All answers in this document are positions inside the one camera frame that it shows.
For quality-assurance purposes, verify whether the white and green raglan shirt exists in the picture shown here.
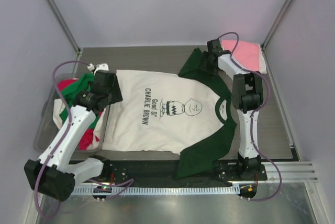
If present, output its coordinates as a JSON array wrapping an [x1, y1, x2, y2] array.
[[102, 48, 237, 179]]

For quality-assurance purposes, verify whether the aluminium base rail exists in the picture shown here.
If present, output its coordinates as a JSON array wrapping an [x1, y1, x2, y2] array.
[[263, 161, 318, 183]]

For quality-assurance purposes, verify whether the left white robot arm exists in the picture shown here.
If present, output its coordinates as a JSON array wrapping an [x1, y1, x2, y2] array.
[[24, 70, 122, 202]]

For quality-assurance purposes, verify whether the folded pink shirt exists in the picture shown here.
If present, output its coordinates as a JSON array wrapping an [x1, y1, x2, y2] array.
[[233, 41, 259, 71]]

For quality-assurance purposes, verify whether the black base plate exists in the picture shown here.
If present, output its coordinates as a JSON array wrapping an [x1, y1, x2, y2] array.
[[99, 160, 267, 188]]

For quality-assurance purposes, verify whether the aluminium frame post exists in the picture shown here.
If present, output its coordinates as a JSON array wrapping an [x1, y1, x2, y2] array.
[[261, 0, 295, 50], [46, 0, 81, 55]]

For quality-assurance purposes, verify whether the left aluminium frame post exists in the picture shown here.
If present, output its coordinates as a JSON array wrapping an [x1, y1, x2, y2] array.
[[46, 0, 81, 55]]

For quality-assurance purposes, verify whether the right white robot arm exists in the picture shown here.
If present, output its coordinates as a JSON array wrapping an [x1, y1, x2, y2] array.
[[200, 38, 266, 180]]

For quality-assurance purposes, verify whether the right aluminium frame post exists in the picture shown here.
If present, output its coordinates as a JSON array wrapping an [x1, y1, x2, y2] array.
[[261, 0, 295, 50]]

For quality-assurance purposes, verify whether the white slotted cable duct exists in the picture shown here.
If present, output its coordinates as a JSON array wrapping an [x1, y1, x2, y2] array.
[[72, 185, 240, 196]]

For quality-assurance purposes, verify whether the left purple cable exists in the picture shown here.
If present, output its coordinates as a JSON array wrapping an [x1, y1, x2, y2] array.
[[33, 61, 136, 219]]

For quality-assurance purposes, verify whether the folded white shirt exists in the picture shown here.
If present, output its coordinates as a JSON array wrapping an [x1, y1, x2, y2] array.
[[258, 45, 267, 74]]

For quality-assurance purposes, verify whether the clear plastic bin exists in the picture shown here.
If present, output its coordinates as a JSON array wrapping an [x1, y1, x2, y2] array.
[[34, 73, 110, 154]]

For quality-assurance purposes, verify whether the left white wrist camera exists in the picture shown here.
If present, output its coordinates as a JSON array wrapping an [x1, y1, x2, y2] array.
[[87, 63, 109, 74]]

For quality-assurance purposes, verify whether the red green white shirt pile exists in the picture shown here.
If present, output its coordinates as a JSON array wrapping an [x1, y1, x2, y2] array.
[[52, 73, 106, 150]]

